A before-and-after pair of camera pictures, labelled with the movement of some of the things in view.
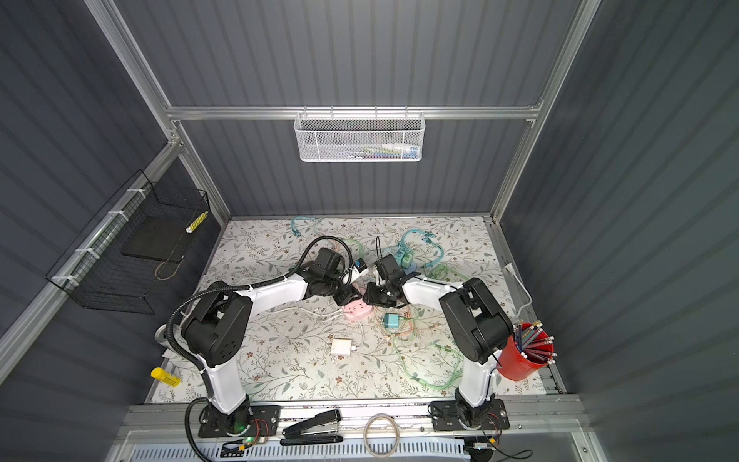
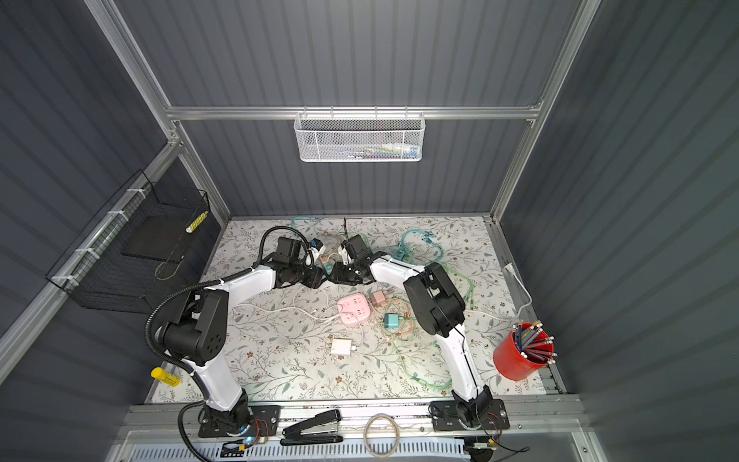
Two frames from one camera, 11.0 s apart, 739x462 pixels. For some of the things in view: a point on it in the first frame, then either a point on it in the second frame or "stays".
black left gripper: [348, 295] to [315, 278]
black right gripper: [371, 296] to [339, 269]
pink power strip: [356, 309] stays
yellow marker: [161, 374] stays
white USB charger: [342, 346] stays
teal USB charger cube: [391, 320] stays
